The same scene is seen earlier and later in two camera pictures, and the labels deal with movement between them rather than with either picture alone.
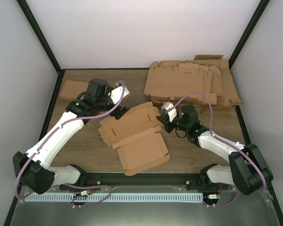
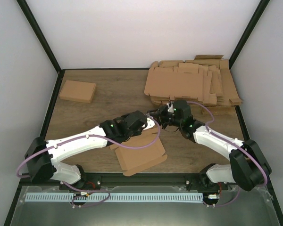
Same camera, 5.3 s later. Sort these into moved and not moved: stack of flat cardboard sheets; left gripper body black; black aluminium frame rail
Moved: left gripper body black
Not moved: stack of flat cardboard sheets; black aluminium frame rail
